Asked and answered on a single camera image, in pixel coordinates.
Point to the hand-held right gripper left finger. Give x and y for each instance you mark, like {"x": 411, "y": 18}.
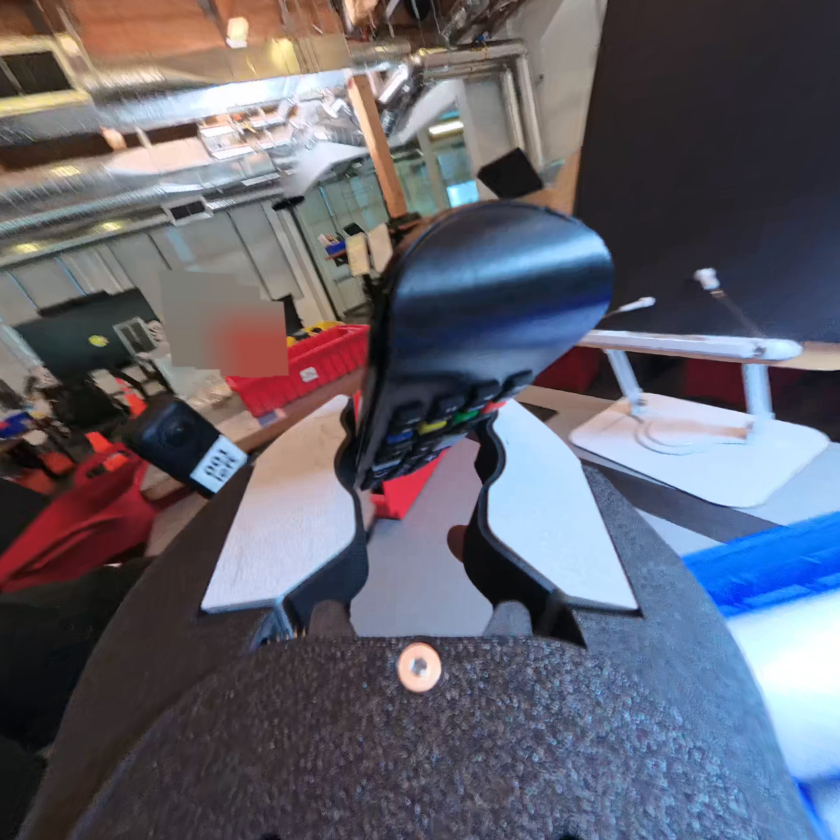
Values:
{"x": 289, "y": 525}

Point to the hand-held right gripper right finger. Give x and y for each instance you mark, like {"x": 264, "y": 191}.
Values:
{"x": 558, "y": 525}

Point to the red plastic tray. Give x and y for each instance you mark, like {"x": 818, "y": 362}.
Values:
{"x": 407, "y": 485}

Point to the blue plastic bin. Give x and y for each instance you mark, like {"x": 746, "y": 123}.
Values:
{"x": 774, "y": 558}

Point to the black remote control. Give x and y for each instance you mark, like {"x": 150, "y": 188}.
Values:
{"x": 492, "y": 295}

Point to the white bottle black cap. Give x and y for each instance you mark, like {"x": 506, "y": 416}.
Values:
{"x": 800, "y": 689}

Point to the orange traffic cone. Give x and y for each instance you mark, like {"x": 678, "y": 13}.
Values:
{"x": 136, "y": 401}

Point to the large black screen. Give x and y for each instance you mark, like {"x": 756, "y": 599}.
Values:
{"x": 65, "y": 334}

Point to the red ribbed plastic bin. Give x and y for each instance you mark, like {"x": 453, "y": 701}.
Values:
{"x": 315, "y": 367}

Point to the yellow plastic bin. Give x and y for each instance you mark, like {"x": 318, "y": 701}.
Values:
{"x": 315, "y": 328}

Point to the white flip chart board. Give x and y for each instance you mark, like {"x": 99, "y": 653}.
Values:
{"x": 358, "y": 254}
{"x": 379, "y": 246}

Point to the black and beige panel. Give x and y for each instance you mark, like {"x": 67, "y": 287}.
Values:
{"x": 508, "y": 174}

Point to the wooden pillar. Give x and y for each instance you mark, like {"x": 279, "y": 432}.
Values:
{"x": 380, "y": 144}

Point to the black panel on white stand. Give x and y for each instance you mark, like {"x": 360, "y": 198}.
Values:
{"x": 722, "y": 164}

